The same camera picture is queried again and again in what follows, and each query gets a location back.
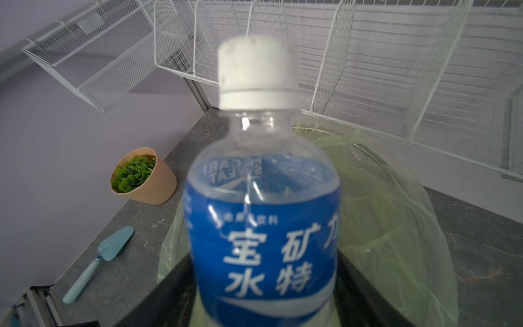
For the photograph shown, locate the green artificial plant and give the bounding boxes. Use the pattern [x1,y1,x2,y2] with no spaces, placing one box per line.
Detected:
[111,155,157,193]

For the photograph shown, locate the beige plant pot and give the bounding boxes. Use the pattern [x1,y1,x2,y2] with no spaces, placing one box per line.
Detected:
[110,147,178,205]

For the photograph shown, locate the green bagged waste bin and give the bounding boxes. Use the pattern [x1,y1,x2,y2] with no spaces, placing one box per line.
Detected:
[158,124,459,326]

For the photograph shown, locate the blue label Pocari bottle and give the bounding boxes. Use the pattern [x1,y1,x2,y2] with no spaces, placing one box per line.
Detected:
[184,35,340,326]

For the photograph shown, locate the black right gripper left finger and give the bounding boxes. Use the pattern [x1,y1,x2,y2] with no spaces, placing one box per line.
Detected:
[116,254,196,327]

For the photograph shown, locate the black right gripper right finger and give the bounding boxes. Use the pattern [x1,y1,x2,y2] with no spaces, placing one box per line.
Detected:
[335,252,413,327]

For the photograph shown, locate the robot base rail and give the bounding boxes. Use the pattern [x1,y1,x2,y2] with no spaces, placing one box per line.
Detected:
[1,286,66,326]

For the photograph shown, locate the teal garden trowel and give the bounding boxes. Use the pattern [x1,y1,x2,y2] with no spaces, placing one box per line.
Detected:
[62,226,135,305]

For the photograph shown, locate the white mesh side basket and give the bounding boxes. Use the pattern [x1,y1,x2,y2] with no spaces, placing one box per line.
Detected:
[23,1,156,113]

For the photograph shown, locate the white wire wall basket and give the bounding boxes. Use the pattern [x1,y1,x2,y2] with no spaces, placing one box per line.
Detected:
[153,1,522,182]

